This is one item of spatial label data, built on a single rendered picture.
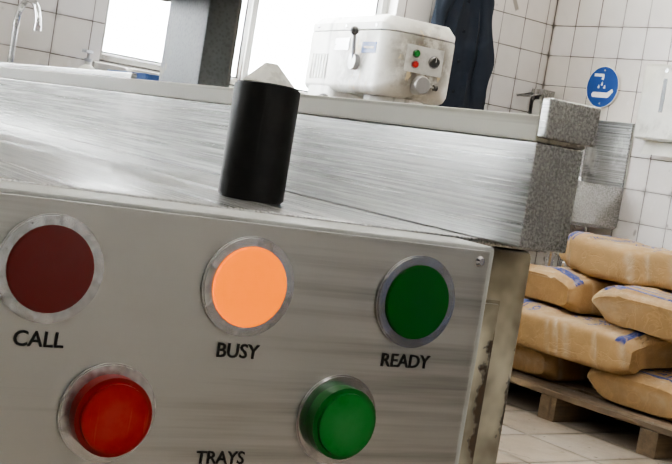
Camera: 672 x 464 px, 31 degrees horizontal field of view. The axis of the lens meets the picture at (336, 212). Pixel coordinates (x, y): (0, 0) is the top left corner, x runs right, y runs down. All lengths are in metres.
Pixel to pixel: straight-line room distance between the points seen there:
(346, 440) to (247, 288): 0.08
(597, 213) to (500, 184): 5.09
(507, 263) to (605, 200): 5.10
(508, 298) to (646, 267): 4.04
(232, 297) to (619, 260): 4.24
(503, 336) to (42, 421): 0.24
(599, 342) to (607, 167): 1.56
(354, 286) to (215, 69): 0.88
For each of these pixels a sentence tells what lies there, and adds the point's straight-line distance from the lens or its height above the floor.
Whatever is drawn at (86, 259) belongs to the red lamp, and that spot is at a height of 0.82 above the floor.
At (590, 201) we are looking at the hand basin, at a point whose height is 0.82.
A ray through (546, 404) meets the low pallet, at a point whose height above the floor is 0.05.
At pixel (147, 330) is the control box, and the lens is 0.46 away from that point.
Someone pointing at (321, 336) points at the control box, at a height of 0.79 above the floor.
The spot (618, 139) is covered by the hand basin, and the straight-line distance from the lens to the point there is 5.81.
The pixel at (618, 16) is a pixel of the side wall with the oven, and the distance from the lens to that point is 5.97.
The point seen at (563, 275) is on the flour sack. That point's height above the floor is 0.53.
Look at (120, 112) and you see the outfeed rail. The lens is 1.02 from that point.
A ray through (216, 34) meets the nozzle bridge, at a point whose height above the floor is 0.97.
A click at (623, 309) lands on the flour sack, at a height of 0.47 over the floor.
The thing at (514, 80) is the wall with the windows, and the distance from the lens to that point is 6.07.
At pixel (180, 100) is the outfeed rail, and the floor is 0.89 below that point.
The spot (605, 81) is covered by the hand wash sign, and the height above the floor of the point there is 1.39.
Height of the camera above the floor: 0.87
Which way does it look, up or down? 3 degrees down
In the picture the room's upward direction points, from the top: 9 degrees clockwise
